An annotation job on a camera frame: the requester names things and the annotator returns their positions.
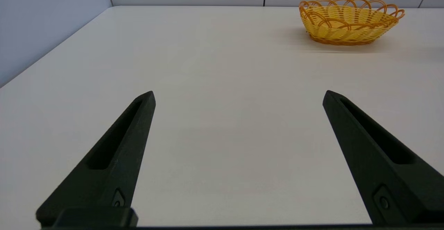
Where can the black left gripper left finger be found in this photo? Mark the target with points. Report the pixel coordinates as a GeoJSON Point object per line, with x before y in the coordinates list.
{"type": "Point", "coordinates": [114, 160]}

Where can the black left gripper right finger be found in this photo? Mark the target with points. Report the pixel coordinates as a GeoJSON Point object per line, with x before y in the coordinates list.
{"type": "Point", "coordinates": [367, 160]}

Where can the yellow woven plastic basket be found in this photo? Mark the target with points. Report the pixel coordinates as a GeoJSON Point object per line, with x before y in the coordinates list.
{"type": "Point", "coordinates": [343, 28]}

